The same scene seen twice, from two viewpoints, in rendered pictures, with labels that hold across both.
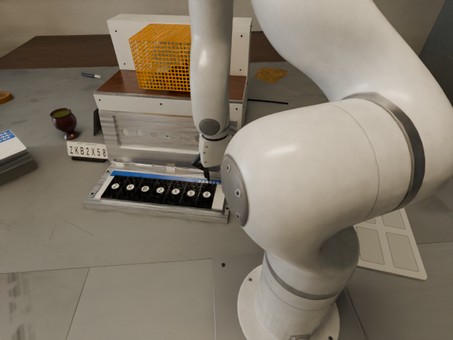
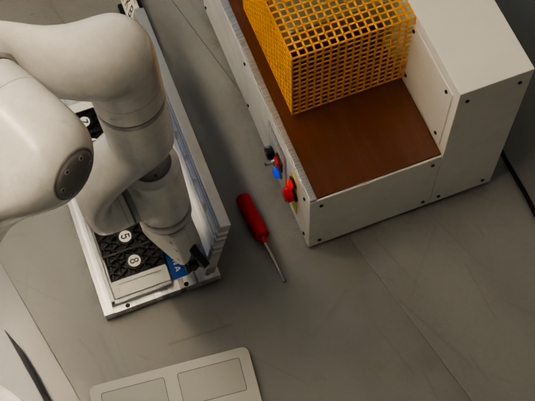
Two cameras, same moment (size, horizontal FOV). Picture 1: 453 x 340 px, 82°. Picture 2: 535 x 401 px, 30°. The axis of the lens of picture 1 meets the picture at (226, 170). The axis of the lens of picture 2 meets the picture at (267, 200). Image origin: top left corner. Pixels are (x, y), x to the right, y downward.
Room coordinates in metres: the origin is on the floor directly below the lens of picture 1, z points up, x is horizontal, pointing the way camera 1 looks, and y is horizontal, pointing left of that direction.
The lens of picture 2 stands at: (0.47, -0.62, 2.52)
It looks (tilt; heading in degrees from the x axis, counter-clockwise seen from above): 65 degrees down; 65
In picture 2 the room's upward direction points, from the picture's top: 4 degrees counter-clockwise
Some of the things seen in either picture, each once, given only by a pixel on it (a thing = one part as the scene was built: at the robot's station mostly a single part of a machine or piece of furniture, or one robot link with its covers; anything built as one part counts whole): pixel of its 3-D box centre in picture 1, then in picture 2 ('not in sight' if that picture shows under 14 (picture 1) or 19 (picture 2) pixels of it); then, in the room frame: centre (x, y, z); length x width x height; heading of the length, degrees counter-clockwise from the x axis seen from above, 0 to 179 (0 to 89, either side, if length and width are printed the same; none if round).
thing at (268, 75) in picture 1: (269, 73); not in sight; (1.54, -0.26, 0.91); 0.22 x 0.18 x 0.02; 151
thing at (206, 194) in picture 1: (206, 195); (134, 262); (0.54, 0.06, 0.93); 0.10 x 0.05 x 0.01; 172
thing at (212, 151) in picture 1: (216, 145); (169, 224); (0.61, 0.03, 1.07); 0.10 x 0.07 x 0.11; 109
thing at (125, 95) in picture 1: (203, 77); (380, 75); (1.03, 0.09, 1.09); 0.75 x 0.40 x 0.38; 82
